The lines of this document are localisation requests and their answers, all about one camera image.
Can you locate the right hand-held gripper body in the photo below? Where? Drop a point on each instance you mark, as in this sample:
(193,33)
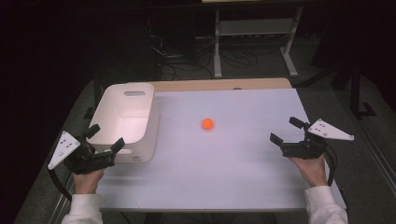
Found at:
(300,150)

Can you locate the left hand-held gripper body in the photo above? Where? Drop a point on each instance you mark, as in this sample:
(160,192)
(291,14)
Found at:
(90,160)

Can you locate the white plastic bin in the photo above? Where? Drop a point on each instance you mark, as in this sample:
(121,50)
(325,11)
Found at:
(130,121)

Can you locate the orange ball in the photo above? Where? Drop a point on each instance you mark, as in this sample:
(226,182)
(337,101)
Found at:
(207,123)

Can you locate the person's left hand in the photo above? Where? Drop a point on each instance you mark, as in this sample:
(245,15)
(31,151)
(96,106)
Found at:
(87,182)

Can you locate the person's right hand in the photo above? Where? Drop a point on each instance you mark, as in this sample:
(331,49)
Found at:
(313,172)

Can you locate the white board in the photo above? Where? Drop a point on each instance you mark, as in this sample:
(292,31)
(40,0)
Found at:
(218,168)

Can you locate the dark metal stand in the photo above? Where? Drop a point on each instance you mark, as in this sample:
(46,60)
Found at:
(356,93)

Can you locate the wooden table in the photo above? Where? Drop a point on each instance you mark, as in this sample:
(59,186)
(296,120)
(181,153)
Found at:
(218,84)

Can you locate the white metal desk frame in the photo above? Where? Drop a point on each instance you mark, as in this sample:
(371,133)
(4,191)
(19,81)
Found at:
(255,27)

